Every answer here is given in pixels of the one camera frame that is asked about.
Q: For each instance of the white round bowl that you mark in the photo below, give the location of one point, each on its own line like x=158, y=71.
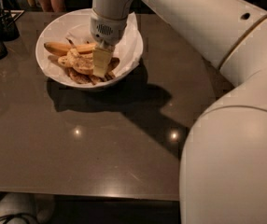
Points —
x=55, y=28

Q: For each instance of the spotted banana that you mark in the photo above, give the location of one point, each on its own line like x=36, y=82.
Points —
x=102, y=64
x=82, y=60

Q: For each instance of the black wire utensil basket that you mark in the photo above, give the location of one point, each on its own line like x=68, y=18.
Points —
x=8, y=27

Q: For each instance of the brown banana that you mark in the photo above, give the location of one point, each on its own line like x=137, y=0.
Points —
x=95, y=80
x=77, y=77

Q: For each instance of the yellow top banana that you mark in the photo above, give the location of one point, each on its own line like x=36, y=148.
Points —
x=61, y=49

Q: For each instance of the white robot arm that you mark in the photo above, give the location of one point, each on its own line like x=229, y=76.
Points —
x=223, y=169

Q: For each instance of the spotted middle banana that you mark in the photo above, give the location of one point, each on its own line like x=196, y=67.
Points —
x=82, y=60

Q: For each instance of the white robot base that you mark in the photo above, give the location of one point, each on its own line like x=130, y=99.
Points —
x=23, y=208

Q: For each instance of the brown bottom left banana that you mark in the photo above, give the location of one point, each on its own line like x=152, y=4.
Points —
x=77, y=77

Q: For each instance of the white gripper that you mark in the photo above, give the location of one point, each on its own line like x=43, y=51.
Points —
x=107, y=29

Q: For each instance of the brown bottom right banana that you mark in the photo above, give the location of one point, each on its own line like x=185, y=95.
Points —
x=95, y=80

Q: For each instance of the spotted front banana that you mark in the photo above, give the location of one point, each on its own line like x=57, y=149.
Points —
x=102, y=64

